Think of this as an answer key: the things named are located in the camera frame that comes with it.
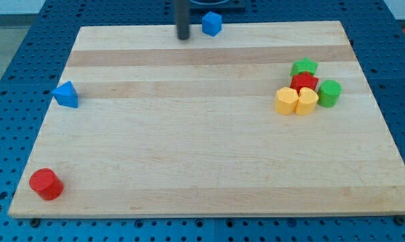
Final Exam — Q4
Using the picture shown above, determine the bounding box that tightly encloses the red star block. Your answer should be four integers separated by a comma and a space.
290, 72, 319, 93

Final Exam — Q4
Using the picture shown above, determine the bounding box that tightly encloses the green star block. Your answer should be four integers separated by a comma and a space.
289, 57, 318, 77

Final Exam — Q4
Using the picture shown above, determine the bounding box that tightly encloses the blue triangle block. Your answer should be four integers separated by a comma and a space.
52, 81, 79, 108

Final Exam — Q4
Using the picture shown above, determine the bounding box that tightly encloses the wooden board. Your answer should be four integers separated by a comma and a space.
9, 21, 405, 218

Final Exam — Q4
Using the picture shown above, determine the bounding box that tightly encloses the yellow hexagon block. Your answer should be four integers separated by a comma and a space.
274, 87, 299, 115

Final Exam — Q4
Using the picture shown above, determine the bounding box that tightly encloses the blue cube block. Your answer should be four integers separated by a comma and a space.
202, 11, 223, 37

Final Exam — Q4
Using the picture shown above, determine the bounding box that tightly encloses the yellow heart block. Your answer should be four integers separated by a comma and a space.
295, 87, 319, 116

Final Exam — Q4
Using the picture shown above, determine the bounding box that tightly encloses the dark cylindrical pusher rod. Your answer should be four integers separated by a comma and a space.
174, 0, 190, 40

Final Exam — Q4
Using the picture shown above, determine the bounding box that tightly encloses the green cylinder block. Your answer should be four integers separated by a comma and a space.
318, 80, 342, 108

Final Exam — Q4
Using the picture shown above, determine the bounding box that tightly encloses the red cylinder block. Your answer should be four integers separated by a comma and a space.
29, 168, 64, 200

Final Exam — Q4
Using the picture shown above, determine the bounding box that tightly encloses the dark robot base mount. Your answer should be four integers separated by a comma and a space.
190, 0, 246, 11

